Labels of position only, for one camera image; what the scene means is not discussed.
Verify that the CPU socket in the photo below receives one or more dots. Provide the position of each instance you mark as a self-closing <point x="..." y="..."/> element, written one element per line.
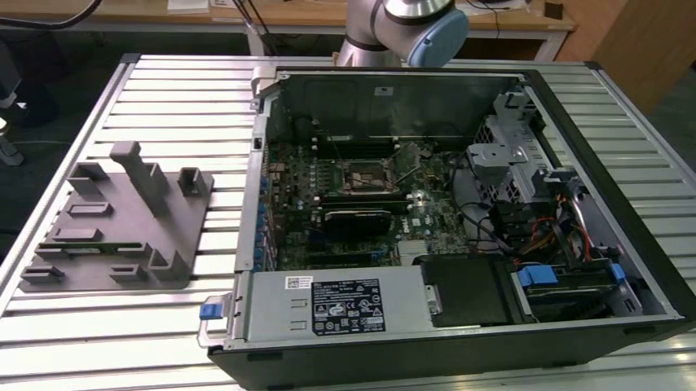
<point x="361" y="179"/>

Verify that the black graphics card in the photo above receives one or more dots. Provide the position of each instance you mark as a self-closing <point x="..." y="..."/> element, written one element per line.
<point x="355" y="226"/>

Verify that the green motherboard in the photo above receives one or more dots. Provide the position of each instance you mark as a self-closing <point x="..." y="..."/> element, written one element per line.
<point x="295" y="228"/>

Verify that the silver chipset heat sink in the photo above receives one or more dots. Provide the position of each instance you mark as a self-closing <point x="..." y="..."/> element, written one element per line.
<point x="411" y="249"/>

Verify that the grey metal drive cage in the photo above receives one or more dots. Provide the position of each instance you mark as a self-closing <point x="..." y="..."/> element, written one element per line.
<point x="497" y="163"/>

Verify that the grey power supply unit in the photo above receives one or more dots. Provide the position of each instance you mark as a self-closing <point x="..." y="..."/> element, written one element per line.
<point x="271" y="313"/>

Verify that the blue latch tab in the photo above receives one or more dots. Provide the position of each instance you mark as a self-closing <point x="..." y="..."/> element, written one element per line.
<point x="211" y="311"/>

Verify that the blue disk carrier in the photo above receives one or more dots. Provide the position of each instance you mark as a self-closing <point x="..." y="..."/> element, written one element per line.
<point x="536" y="277"/>

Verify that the grey parts rack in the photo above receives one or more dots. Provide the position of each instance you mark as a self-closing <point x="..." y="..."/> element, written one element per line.
<point x="136" y="248"/>

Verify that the green RAM stick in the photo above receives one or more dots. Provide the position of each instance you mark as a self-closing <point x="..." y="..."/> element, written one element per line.
<point x="122" y="246"/>

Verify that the black PC case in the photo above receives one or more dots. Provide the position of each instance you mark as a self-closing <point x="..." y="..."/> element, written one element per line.
<point x="434" y="366"/>

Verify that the white paper box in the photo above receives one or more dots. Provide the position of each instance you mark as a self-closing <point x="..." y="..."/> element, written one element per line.
<point x="226" y="3"/>
<point x="187" y="5"/>

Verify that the small black cube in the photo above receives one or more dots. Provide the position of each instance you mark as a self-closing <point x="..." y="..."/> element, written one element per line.
<point x="553" y="10"/>

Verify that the grey metal stand foot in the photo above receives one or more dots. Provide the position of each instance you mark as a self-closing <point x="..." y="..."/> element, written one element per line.
<point x="11" y="150"/>

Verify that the wooden cabinet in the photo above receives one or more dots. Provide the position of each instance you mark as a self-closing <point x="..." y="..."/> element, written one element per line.
<point x="652" y="49"/>

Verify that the silver case latch bracket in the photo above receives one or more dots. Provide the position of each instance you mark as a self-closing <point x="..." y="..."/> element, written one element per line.
<point x="263" y="77"/>

